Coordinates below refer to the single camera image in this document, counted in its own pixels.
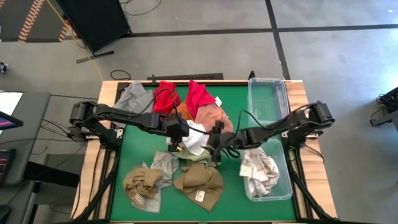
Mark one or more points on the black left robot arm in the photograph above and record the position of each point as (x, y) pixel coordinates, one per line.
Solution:
(124, 117)

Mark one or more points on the light green towel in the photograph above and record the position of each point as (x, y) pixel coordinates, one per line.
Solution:
(192, 155)

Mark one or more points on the light grey waffle towel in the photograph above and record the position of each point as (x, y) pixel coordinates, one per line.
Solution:
(166, 168)

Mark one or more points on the salmon pink towel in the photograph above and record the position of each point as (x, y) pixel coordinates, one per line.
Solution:
(211, 116)

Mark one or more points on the orange towel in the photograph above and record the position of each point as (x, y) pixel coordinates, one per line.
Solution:
(185, 112)

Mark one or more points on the grey desk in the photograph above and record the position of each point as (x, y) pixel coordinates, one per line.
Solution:
(31, 130)

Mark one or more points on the tan towel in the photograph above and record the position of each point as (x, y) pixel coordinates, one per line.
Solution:
(199, 183)
(143, 183)

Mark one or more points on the dark floor mat orange stripes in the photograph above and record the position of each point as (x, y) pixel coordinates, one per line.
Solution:
(18, 18)

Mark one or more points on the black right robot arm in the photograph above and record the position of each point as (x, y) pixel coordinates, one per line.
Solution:
(280, 124)

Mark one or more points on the plain grey towel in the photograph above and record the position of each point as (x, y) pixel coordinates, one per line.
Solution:
(136, 96)

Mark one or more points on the dark screen device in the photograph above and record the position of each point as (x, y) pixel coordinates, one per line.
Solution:
(6, 165)

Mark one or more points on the clear plastic bin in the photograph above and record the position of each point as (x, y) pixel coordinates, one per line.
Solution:
(267, 99)
(283, 186)

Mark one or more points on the white red-striped towel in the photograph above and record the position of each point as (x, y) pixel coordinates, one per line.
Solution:
(258, 174)

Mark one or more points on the black frame bracket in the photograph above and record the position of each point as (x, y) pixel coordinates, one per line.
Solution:
(252, 75)

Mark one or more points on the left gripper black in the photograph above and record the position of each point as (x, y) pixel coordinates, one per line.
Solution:
(177, 127)

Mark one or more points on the white paper sheet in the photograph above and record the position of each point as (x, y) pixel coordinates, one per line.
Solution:
(9, 101)

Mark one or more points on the red towel white tag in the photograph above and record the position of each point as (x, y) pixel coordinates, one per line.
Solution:
(199, 96)

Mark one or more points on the tablet with pink screen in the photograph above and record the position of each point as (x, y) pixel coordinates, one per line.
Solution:
(9, 121)

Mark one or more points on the plain white towel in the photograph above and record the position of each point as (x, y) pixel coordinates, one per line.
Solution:
(196, 141)

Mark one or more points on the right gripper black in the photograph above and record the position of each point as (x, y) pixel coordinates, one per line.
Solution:
(227, 140)

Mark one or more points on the long black floor bar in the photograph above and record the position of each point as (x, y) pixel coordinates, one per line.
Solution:
(186, 76)

